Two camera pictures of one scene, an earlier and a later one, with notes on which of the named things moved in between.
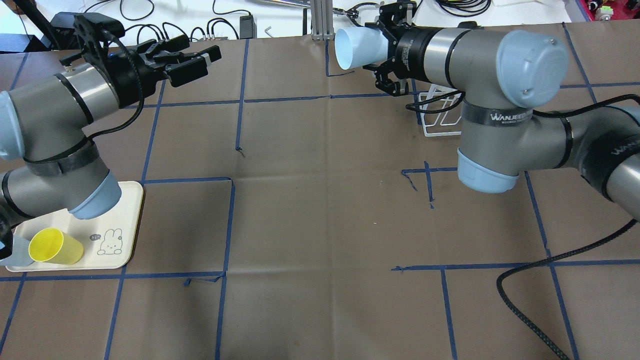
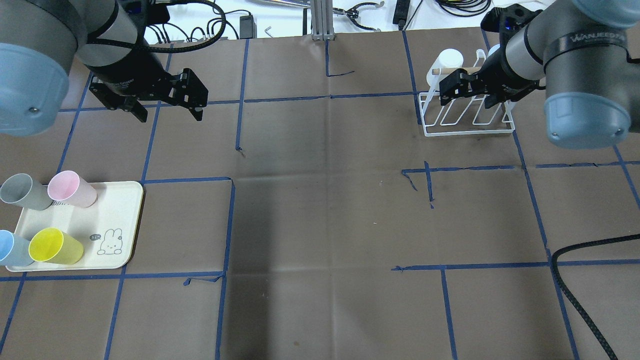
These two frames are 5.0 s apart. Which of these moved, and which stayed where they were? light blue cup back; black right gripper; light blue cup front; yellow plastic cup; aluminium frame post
Moved: light blue cup back; black right gripper
Stayed: yellow plastic cup; light blue cup front; aluminium frame post
